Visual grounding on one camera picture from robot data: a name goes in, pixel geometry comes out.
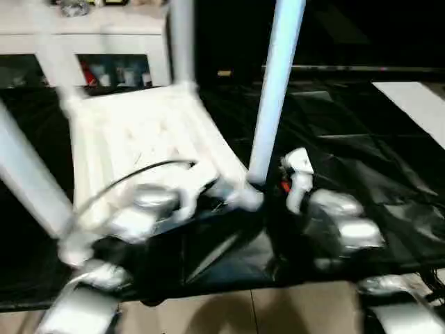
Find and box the black mat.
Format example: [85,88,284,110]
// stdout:
[0,77,445,307]

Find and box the white flat board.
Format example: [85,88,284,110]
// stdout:
[372,81,445,151]

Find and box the red bottle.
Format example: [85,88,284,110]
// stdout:
[81,60,95,86]

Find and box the white cabinet with glass doors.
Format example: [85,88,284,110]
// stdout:
[0,0,172,88]

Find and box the small clear glass jar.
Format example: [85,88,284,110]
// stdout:
[58,0,90,16]

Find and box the dark metal rail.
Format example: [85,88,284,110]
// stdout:
[263,64,445,76]

